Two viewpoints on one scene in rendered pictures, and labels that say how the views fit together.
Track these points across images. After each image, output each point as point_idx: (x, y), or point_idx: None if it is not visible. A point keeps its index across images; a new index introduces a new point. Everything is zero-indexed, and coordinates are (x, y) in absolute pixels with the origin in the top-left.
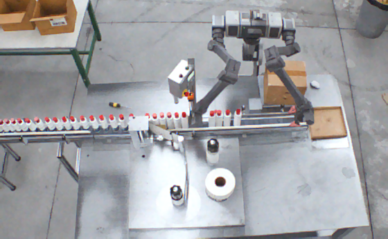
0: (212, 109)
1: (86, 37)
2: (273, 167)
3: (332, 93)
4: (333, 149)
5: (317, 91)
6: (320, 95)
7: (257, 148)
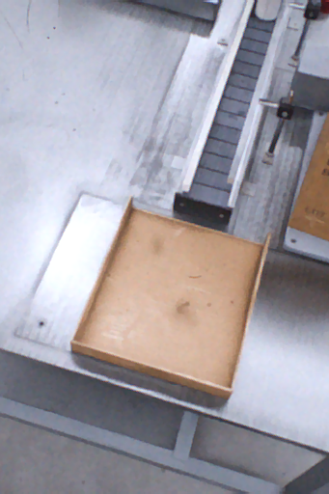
0: None
1: None
2: (79, 63)
3: (318, 405)
4: (42, 265)
5: None
6: (319, 338)
7: (166, 52)
